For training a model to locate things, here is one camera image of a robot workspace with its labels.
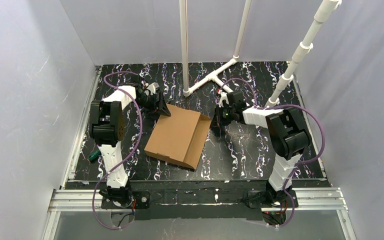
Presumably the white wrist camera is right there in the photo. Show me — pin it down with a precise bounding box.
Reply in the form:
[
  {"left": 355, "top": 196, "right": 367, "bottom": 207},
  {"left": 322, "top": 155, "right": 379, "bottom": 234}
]
[
  {"left": 144, "top": 82, "right": 161, "bottom": 97},
  {"left": 218, "top": 90, "right": 229, "bottom": 108}
]

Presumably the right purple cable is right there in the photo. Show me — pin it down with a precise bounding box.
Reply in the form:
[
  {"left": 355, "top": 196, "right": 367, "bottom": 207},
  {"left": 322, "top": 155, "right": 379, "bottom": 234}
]
[{"left": 217, "top": 77, "right": 326, "bottom": 229}]

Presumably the aluminium table frame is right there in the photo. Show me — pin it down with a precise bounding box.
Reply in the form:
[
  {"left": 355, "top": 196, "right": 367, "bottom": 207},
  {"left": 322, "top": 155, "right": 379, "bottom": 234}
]
[{"left": 41, "top": 65, "right": 358, "bottom": 240}]

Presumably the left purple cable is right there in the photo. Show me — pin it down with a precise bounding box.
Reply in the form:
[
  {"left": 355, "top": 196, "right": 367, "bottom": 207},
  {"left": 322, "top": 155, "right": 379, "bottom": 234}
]
[{"left": 91, "top": 71, "right": 145, "bottom": 231}]

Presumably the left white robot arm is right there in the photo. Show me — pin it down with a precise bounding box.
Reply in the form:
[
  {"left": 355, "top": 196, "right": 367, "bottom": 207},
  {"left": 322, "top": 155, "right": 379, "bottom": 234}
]
[{"left": 89, "top": 82, "right": 171, "bottom": 205}]

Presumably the purple cable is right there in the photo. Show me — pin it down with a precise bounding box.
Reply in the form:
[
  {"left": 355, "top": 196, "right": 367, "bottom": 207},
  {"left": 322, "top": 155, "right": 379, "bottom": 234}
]
[
  {"left": 91, "top": 71, "right": 145, "bottom": 231},
  {"left": 217, "top": 77, "right": 326, "bottom": 229}
]

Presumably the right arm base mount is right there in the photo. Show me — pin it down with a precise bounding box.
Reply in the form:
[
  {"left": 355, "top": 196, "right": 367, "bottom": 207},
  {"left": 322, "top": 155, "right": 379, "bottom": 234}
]
[{"left": 237, "top": 184, "right": 299, "bottom": 227}]

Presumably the brown cardboard box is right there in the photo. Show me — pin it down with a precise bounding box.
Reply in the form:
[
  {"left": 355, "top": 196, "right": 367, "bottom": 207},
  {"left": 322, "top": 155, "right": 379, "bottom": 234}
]
[{"left": 144, "top": 104, "right": 212, "bottom": 170}]

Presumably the white PVC pipe frame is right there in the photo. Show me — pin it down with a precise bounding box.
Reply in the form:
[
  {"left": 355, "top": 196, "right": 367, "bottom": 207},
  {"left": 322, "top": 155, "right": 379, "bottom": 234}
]
[{"left": 179, "top": 0, "right": 341, "bottom": 106}]

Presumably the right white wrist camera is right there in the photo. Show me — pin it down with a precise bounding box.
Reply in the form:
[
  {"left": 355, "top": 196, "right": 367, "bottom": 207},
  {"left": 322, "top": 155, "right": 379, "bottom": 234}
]
[{"left": 218, "top": 90, "right": 229, "bottom": 108}]

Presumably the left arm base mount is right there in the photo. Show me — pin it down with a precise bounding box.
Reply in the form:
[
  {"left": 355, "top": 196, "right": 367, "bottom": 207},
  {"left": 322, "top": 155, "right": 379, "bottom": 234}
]
[{"left": 98, "top": 186, "right": 151, "bottom": 213}]

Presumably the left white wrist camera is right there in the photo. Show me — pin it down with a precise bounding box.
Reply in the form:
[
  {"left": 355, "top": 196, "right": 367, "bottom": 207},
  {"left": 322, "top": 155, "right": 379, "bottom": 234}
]
[{"left": 144, "top": 82, "right": 161, "bottom": 97}]

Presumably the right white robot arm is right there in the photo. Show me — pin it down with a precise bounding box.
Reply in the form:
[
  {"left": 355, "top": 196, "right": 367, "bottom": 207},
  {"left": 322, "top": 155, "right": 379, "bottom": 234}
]
[{"left": 210, "top": 91, "right": 312, "bottom": 202}]

